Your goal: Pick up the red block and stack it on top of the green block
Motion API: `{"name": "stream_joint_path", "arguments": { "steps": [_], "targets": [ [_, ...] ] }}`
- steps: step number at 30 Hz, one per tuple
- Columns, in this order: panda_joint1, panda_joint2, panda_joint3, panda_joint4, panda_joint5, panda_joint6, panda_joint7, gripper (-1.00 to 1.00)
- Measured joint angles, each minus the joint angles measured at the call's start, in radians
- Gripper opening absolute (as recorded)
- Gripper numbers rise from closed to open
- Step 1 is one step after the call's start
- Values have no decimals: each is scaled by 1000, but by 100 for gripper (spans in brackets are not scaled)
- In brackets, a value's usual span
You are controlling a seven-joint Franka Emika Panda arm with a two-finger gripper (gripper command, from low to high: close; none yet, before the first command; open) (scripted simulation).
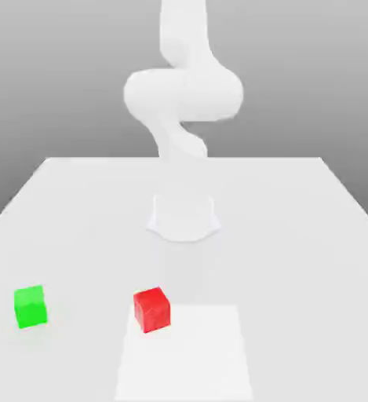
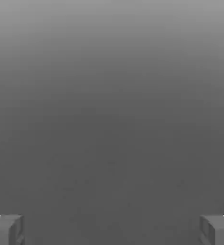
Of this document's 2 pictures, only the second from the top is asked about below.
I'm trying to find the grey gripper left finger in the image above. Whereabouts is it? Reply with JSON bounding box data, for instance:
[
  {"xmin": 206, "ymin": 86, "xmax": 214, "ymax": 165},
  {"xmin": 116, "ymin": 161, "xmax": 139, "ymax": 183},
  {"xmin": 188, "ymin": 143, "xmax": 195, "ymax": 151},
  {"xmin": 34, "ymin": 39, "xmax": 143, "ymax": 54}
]
[{"xmin": 0, "ymin": 214, "xmax": 26, "ymax": 245}]

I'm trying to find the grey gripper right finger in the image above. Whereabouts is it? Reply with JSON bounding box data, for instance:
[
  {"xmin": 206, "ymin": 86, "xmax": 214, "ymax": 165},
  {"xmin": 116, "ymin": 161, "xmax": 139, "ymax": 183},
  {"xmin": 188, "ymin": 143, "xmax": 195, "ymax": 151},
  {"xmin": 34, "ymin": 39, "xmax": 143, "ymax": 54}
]
[{"xmin": 199, "ymin": 214, "xmax": 224, "ymax": 245}]

